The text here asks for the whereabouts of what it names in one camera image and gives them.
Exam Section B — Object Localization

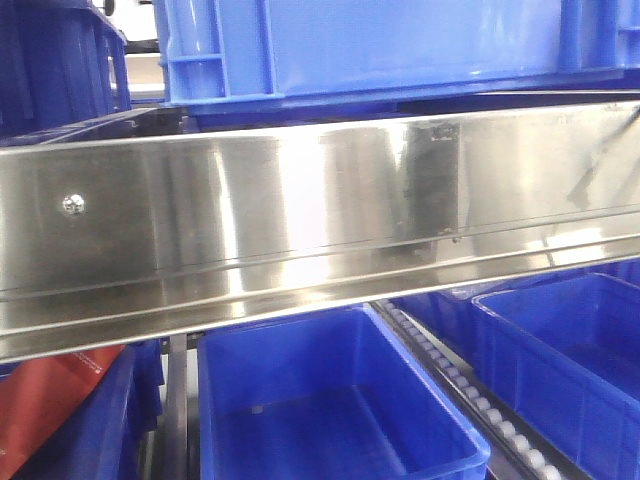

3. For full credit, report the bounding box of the dark blue centre lower bin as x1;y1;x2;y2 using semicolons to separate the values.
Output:
197;306;490;479

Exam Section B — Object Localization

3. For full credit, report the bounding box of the dark blue bin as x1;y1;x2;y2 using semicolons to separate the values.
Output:
1;1;132;138
471;273;639;479
197;306;490;479
14;340;164;479

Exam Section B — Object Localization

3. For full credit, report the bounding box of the light blue upper crate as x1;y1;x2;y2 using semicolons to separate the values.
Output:
154;1;639;115

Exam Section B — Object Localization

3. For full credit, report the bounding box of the dark blue right lower bin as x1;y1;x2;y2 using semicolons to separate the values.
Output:
471;273;639;479

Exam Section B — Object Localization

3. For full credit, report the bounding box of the dark blue left lower bin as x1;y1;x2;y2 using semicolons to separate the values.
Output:
14;340;164;479

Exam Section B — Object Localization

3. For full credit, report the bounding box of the white roller track strip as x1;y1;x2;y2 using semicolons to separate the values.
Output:
369;300;589;479

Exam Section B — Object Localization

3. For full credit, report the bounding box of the dark blue upper left bin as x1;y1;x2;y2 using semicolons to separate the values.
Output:
1;1;132;138

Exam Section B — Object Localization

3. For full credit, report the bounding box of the red printed package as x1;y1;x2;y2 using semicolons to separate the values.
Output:
1;345;124;479

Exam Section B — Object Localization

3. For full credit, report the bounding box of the stainless steel shelf rail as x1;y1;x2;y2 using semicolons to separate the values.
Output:
1;96;639;362

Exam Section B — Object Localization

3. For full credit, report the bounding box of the left chrome rail bolt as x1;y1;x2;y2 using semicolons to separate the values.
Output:
61;193;86;216

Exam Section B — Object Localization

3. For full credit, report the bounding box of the steel divider rail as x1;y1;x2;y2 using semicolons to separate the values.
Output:
164;334;189;479

